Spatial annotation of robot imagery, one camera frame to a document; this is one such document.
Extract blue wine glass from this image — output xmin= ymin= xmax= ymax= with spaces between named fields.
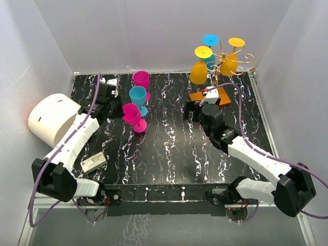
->
xmin=202 ymin=34 xmax=220 ymax=71
xmin=129 ymin=86 xmax=148 ymax=117

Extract gold wire glass rack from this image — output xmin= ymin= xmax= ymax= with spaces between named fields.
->
xmin=189 ymin=41 xmax=255 ymax=106

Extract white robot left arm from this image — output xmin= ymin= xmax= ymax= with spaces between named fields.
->
xmin=28 ymin=83 xmax=124 ymax=204

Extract yellow wine glass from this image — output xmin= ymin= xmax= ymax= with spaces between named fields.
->
xmin=220 ymin=37 xmax=245 ymax=76
xmin=190 ymin=46 xmax=213 ymax=85

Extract small cardboard box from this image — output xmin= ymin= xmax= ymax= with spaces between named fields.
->
xmin=80 ymin=152 xmax=107 ymax=174

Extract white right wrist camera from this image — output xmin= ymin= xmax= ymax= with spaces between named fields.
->
xmin=199 ymin=87 xmax=220 ymax=107

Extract white round container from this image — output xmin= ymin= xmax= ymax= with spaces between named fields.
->
xmin=28 ymin=93 xmax=80 ymax=148

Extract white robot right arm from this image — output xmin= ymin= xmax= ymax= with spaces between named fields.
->
xmin=199 ymin=102 xmax=316 ymax=217

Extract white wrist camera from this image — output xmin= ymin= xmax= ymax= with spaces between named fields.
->
xmin=100 ymin=78 xmax=118 ymax=96
xmin=199 ymin=87 xmax=220 ymax=107

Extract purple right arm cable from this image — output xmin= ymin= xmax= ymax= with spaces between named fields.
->
xmin=211 ymin=82 xmax=328 ymax=223

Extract left yellow wine glass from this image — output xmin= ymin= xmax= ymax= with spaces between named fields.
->
xmin=190 ymin=46 xmax=213 ymax=85

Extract rear yellow wine glass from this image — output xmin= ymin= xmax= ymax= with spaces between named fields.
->
xmin=220 ymin=37 xmax=245 ymax=76

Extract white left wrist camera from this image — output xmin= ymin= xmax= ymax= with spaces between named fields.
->
xmin=100 ymin=78 xmax=118 ymax=96

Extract pink wine glass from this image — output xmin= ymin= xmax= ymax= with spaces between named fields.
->
xmin=133 ymin=70 xmax=151 ymax=101
xmin=122 ymin=103 xmax=147 ymax=133

